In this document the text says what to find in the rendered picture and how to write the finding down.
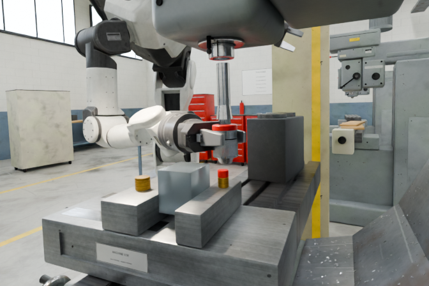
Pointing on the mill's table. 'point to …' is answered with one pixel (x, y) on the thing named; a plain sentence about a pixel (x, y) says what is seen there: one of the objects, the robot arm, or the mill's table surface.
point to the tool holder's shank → (223, 94)
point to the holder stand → (275, 147)
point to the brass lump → (142, 182)
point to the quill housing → (213, 4)
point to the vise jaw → (132, 210)
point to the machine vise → (179, 243)
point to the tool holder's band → (224, 127)
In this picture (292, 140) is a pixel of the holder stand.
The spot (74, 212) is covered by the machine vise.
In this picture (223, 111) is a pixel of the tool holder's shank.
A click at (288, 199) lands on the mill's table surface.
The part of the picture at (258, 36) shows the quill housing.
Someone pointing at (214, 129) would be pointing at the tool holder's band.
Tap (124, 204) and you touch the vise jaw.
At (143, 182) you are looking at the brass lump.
